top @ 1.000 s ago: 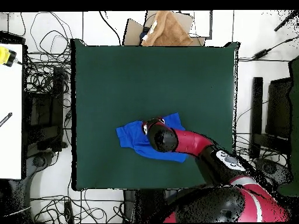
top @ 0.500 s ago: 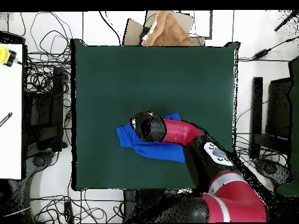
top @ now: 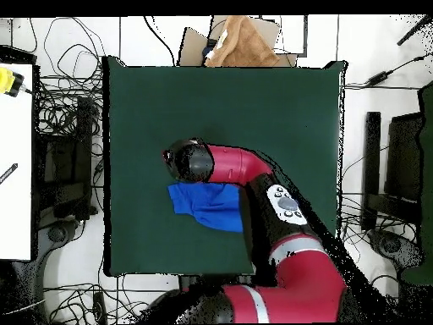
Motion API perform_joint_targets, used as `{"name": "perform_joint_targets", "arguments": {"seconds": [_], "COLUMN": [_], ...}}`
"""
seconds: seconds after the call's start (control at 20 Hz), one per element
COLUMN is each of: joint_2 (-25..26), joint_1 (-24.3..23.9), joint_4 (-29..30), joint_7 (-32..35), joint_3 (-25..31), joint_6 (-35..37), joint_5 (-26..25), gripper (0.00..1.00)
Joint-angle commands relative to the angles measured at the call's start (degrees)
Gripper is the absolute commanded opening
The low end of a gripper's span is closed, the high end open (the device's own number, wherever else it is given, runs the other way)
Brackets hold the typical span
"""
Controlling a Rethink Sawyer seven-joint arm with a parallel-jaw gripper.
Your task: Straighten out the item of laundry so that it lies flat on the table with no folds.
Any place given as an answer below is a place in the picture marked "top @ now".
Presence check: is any black metal frame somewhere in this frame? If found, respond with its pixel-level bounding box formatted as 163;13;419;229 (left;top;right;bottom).
33;96;99;221

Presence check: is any brown towel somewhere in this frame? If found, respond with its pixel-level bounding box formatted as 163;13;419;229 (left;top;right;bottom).
203;14;281;68

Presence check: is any black chair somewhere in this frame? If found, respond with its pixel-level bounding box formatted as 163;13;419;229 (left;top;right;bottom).
363;111;424;221

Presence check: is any blue shirt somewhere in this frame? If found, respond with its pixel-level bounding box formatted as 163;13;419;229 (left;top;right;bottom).
167;181;244;234

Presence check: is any black power adapter with cable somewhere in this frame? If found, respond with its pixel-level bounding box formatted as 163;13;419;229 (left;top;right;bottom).
344;50;433;91

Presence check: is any black marker pen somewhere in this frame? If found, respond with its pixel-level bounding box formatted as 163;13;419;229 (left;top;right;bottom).
0;162;19;185

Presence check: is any white table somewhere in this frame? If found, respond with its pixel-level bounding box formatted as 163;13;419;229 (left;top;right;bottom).
0;62;35;262

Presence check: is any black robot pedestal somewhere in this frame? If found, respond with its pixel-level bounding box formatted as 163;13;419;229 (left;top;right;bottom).
178;273;258;292

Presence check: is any yellow and black tool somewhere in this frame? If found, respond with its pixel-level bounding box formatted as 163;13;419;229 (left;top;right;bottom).
0;66;25;98

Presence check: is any cardboard box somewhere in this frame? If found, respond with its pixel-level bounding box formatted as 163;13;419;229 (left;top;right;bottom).
178;14;299;68

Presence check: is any black cable tangle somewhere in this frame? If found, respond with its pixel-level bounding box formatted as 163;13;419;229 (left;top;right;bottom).
339;192;419;245
43;277;180;324
28;16;106;140

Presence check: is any dark green table cloth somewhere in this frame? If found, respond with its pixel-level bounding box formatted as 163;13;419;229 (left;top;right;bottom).
101;55;348;278

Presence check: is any black rod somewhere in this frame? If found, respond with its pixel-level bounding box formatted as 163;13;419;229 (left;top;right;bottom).
396;14;433;47

